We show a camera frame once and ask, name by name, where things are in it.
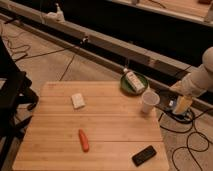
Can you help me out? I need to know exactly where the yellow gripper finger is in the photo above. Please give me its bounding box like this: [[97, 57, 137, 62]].
[[173, 96, 193, 115], [170, 81, 183, 94]]

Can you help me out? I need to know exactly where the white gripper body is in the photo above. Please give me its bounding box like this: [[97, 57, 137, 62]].
[[180, 74, 200, 97]]

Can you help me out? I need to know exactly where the black rectangular eraser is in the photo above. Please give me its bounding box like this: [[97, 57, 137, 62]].
[[132, 145, 157, 166]]

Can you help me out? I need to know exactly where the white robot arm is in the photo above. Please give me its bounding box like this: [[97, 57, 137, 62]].
[[170, 47, 213, 115]]

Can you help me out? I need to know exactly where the blue power box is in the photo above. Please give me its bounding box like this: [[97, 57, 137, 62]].
[[167, 100, 189, 121]]

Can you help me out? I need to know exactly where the white bottle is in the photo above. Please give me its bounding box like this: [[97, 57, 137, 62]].
[[123, 68, 145, 93]]

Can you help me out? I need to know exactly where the green plate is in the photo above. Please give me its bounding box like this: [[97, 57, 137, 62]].
[[120, 72, 149, 96]]

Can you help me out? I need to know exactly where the white sponge block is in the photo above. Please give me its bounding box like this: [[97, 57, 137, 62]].
[[71, 93, 85, 109]]

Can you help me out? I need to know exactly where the orange carrot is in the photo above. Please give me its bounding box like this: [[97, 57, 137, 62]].
[[78, 129, 89, 152]]

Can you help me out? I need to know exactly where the black floor cable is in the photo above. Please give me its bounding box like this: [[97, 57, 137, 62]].
[[157, 108, 213, 171]]

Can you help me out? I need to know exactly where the white object on rail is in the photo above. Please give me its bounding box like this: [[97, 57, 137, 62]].
[[46, 3, 65, 22]]

